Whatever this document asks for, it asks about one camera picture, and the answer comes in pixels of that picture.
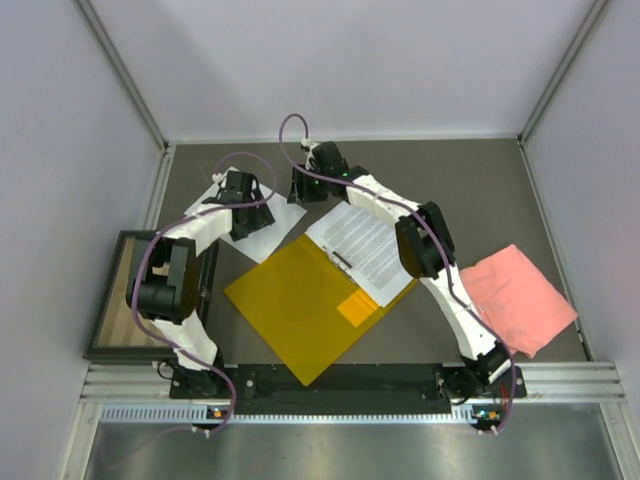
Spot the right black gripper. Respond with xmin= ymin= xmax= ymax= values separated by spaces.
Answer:
xmin=287 ymin=166 xmax=330 ymax=206

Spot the white paper stack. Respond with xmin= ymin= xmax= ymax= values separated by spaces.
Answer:
xmin=183 ymin=166 xmax=416 ymax=307

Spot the yellow plastic folder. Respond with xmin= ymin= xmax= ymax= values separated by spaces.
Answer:
xmin=225 ymin=235 xmax=416 ymax=386

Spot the printed paper sheet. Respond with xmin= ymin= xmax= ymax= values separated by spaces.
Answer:
xmin=370 ymin=279 xmax=415 ymax=307

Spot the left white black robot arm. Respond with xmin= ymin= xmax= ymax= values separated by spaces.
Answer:
xmin=126 ymin=169 xmax=275 ymax=397

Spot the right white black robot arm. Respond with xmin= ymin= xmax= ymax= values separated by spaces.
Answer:
xmin=291 ymin=138 xmax=517 ymax=398

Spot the black framed wooden tray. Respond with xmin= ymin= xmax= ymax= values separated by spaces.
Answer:
xmin=84 ymin=230 xmax=220 ymax=364

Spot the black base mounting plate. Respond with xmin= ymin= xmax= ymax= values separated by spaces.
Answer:
xmin=169 ymin=362 xmax=529 ymax=416

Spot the pink cloth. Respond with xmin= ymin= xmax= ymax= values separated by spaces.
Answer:
xmin=460 ymin=244 xmax=578 ymax=359

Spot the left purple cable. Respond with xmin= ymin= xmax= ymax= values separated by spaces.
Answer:
xmin=97 ymin=151 xmax=279 ymax=469

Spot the left aluminium frame post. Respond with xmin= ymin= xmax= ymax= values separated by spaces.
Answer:
xmin=72 ymin=0 xmax=168 ymax=151

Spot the aluminium frame post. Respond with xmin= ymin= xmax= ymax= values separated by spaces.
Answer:
xmin=517 ymin=0 xmax=612 ymax=148
xmin=72 ymin=0 xmax=168 ymax=151

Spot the grey slotted cable duct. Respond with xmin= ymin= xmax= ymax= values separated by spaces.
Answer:
xmin=100 ymin=404 xmax=501 ymax=426

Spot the right aluminium frame post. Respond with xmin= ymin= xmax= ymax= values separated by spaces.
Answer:
xmin=517 ymin=0 xmax=612 ymax=148

